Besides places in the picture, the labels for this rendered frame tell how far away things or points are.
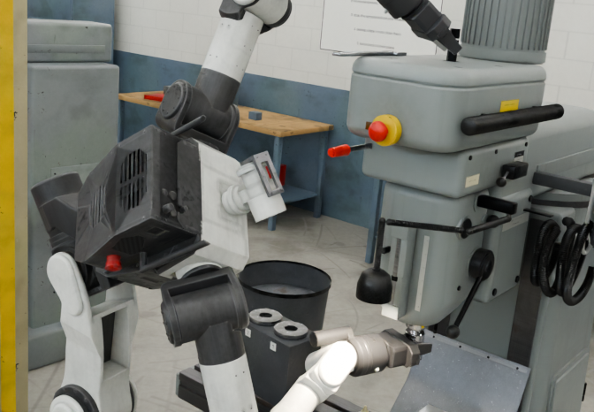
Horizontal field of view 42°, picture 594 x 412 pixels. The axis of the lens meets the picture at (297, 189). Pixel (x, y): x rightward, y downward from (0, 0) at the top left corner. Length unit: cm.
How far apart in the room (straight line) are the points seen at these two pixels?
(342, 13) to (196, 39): 187
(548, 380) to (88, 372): 118
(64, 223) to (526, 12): 112
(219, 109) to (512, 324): 99
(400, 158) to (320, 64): 554
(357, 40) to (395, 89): 540
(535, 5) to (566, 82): 423
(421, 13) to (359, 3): 530
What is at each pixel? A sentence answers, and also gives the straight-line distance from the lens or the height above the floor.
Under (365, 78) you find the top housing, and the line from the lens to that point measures 152.
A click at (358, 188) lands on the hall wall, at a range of 696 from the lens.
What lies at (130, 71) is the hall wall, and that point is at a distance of 899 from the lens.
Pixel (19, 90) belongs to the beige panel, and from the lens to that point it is 295.
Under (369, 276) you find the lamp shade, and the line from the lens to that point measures 153.
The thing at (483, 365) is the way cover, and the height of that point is 107.
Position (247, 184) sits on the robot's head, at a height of 163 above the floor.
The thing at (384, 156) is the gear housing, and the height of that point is 168.
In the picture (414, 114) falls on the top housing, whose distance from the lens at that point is 146.
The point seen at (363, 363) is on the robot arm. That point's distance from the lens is 170.
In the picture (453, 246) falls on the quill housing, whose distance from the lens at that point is 165.
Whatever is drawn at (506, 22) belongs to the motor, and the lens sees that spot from 180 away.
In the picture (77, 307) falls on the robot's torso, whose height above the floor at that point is 130.
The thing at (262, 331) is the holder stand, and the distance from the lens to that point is 205.
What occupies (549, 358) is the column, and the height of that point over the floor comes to 113.
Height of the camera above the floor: 200
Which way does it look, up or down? 14 degrees down
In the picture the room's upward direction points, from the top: 5 degrees clockwise
